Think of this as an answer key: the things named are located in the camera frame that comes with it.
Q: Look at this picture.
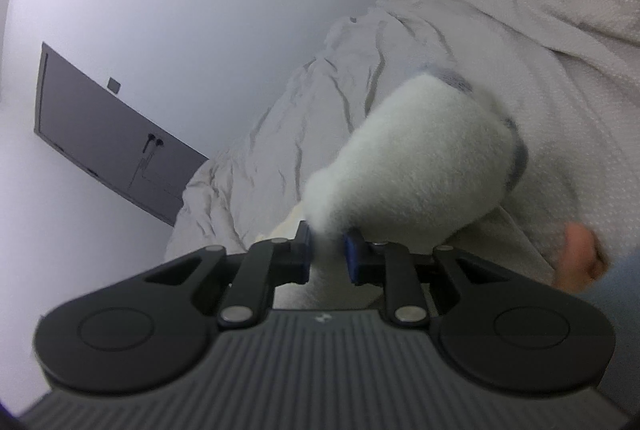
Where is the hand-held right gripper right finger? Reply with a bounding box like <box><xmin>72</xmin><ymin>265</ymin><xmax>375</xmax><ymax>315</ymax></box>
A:
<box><xmin>344</xmin><ymin>230</ymin><xmax>506</xmax><ymax>327</ymax></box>

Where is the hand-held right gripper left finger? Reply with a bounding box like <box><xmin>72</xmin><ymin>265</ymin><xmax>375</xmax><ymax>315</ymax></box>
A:
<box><xmin>145</xmin><ymin>220</ymin><xmax>313</xmax><ymax>328</ymax></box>

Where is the cream sweater with blue stripes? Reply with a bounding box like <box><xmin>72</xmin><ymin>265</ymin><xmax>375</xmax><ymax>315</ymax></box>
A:
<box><xmin>270</xmin><ymin>73</ymin><xmax>531</xmax><ymax>311</ymax></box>

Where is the grey door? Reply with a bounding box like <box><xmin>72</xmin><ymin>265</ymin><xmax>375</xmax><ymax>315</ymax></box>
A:
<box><xmin>34</xmin><ymin>42</ymin><xmax>210</xmax><ymax>227</ymax></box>

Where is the person's light blue trouser leg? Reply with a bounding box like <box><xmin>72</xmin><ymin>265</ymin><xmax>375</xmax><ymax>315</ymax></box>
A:
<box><xmin>567</xmin><ymin>255</ymin><xmax>640</xmax><ymax>411</ymax></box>

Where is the grey bed sheet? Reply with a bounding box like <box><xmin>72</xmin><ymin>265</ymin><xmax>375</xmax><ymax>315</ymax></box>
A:
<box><xmin>165</xmin><ymin>0</ymin><xmax>640</xmax><ymax>311</ymax></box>

